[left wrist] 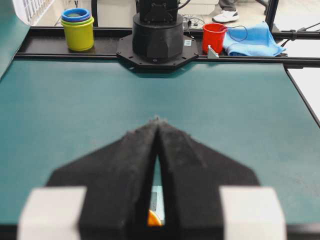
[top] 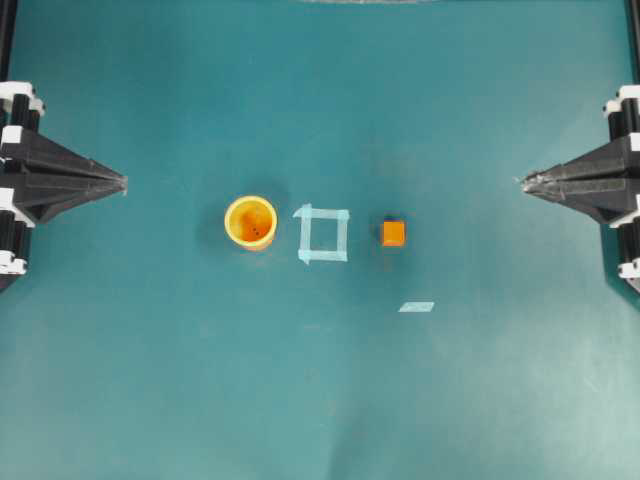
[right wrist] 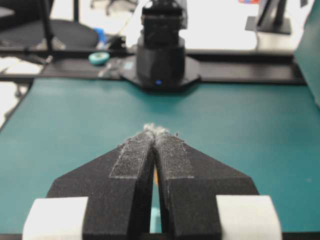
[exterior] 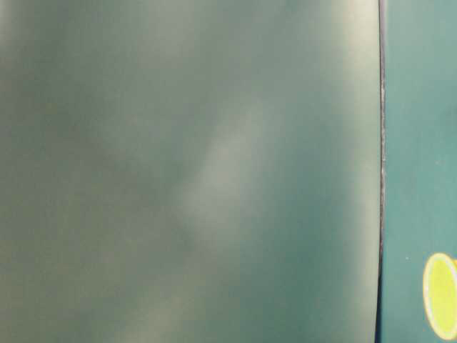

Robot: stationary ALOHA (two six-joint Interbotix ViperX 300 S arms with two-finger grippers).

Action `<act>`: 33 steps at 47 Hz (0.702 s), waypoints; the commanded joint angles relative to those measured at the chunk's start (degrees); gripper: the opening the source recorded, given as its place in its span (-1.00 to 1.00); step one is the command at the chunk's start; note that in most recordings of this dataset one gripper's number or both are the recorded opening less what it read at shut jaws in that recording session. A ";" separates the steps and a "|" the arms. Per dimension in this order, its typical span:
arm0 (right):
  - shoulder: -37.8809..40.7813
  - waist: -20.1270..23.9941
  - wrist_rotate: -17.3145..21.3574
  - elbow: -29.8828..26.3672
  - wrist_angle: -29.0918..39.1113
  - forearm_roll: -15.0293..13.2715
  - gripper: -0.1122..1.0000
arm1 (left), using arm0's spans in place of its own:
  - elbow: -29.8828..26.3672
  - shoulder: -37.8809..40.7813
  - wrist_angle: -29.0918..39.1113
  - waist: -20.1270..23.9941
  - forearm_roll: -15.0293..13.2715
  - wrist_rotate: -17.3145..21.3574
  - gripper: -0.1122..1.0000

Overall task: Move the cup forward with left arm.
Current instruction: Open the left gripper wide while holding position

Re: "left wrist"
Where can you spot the blue cloth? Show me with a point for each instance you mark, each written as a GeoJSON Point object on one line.
{"type": "Point", "coordinates": [253, 41]}

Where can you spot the white sneaker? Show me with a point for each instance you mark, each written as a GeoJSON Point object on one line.
{"type": "Point", "coordinates": [226, 17]}

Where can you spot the white slatted crate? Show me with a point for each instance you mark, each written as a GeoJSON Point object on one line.
{"type": "Point", "coordinates": [31, 11]}

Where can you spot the yellow-green stacked cups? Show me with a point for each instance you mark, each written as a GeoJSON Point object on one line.
{"type": "Point", "coordinates": [78, 29]}

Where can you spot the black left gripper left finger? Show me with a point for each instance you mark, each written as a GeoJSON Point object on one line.
{"type": "Point", "coordinates": [99, 196]}

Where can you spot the orange plastic cup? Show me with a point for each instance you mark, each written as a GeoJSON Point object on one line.
{"type": "Point", "coordinates": [153, 220]}

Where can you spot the black aluminium frame rail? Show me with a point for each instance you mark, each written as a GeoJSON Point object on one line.
{"type": "Point", "coordinates": [116, 44]}

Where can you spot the red plastic cup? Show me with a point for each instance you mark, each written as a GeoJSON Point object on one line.
{"type": "Point", "coordinates": [213, 35]}

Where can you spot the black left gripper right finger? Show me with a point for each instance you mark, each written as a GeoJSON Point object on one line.
{"type": "Point", "coordinates": [209, 196]}

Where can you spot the metal corner bracket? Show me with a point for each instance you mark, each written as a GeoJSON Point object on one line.
{"type": "Point", "coordinates": [211, 54]}

